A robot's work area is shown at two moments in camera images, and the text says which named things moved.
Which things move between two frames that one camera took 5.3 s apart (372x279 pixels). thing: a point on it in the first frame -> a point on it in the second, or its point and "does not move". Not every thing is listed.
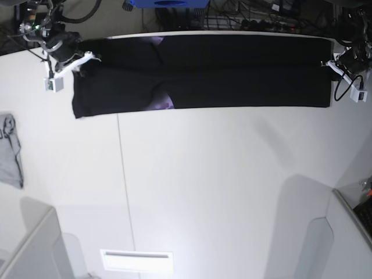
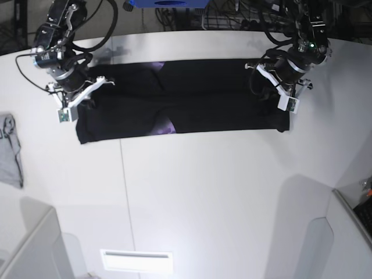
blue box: (170, 3) does not move
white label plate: (138, 261) does not move
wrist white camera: (357, 95) -> (288, 104)
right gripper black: (353, 61) -> (288, 72)
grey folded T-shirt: (10, 168) does not move
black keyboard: (363, 213) does not move
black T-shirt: (146, 73) -> (186, 96)
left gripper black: (64, 46) -> (74, 79)
